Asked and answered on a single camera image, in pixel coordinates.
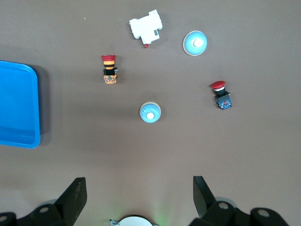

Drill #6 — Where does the blue plastic tray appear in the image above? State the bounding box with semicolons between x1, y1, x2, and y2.
0;60;41;149

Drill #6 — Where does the light blue desk bell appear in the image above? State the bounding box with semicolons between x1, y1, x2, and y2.
182;30;208;57
139;101;162;124

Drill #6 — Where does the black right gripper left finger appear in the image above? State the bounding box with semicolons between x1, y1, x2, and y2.
0;177;88;226

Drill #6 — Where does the orange striped emergency stop button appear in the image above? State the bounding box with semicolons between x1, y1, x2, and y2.
101;54;119;85

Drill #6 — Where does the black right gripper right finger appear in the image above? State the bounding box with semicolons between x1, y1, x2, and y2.
189;175;290;226

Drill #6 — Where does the white circuit breaker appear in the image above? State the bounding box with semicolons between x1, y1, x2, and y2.
128;9;163;49

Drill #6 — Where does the red mushroom push button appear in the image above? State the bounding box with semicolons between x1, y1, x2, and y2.
210;81;233;111

